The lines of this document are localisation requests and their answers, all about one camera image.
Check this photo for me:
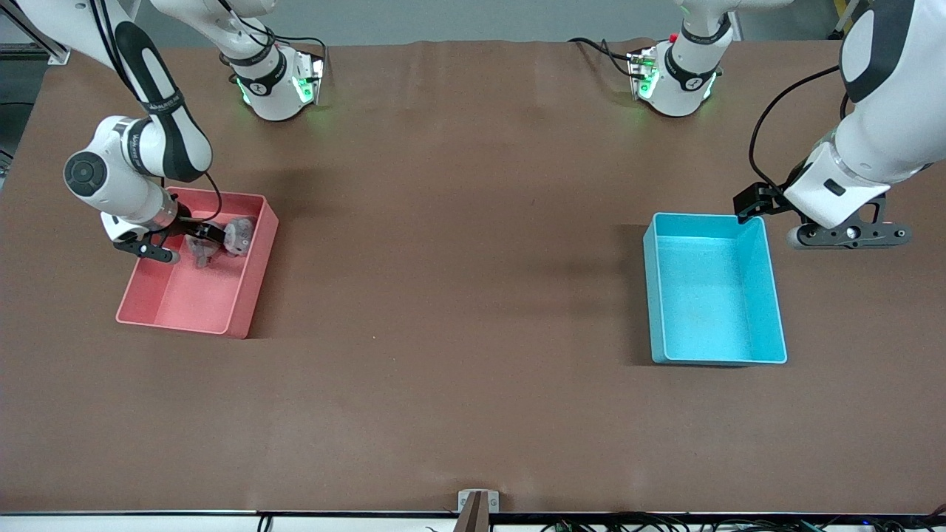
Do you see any grey plush toy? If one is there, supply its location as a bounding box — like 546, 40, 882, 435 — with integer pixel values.
224, 216, 256, 257
185, 238, 220, 270

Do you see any silver arm base connector plate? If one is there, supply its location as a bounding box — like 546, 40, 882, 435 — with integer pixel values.
294, 52, 327, 106
627, 47, 660, 101

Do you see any pink plastic box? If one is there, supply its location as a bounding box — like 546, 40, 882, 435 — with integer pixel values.
116, 186, 280, 339

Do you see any blue plastic box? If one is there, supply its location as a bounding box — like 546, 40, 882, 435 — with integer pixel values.
642, 212, 789, 366

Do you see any brown table cover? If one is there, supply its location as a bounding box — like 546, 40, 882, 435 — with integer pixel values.
0, 37, 946, 516

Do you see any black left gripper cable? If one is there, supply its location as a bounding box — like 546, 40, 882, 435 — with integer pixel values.
748, 64, 852, 194

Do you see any black right arm base cable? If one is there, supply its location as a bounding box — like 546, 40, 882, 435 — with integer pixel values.
218, 0, 330, 75

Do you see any black arm base cable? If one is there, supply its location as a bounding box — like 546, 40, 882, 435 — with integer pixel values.
218, 0, 330, 75
568, 37, 638, 79

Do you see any black left arm base cable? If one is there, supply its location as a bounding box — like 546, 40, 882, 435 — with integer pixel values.
568, 37, 638, 79

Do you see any metal table edge bracket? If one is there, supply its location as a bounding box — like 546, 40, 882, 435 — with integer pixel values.
457, 489, 500, 532

